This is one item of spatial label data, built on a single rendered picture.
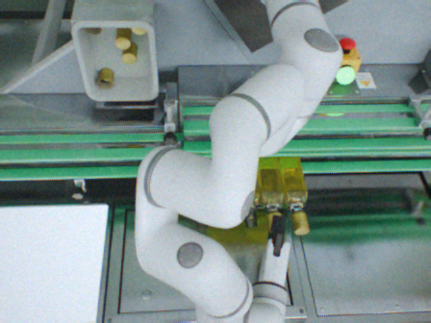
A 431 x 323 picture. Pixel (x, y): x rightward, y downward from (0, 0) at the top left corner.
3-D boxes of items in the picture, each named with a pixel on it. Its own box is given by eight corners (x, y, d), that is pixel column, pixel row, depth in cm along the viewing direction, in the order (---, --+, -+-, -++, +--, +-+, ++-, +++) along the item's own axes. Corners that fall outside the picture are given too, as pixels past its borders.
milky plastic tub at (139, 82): (91, 78, 113) (88, 101, 108) (73, -1, 95) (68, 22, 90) (160, 78, 114) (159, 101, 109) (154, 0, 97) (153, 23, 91)
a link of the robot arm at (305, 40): (335, 1, 76) (359, 62, 66) (305, 61, 86) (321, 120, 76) (283, -9, 74) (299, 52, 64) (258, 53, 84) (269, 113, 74)
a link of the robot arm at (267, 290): (281, 316, 93) (282, 304, 95) (289, 302, 86) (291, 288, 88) (246, 309, 94) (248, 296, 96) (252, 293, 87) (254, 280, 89)
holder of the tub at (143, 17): (96, 92, 117) (93, 112, 113) (75, -1, 96) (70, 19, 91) (160, 91, 119) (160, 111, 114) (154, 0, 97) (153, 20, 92)
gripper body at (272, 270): (282, 308, 94) (287, 261, 101) (291, 290, 86) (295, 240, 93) (247, 300, 95) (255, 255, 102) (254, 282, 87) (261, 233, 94)
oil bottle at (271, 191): (249, 147, 119) (260, 213, 106) (252, 133, 115) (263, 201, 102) (269, 146, 120) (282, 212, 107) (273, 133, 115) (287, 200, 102)
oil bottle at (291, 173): (270, 147, 120) (283, 212, 107) (273, 133, 116) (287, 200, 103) (291, 146, 121) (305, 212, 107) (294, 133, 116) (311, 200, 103)
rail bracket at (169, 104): (165, 133, 112) (164, 171, 104) (162, 84, 99) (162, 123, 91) (177, 133, 112) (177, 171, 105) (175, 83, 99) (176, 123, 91)
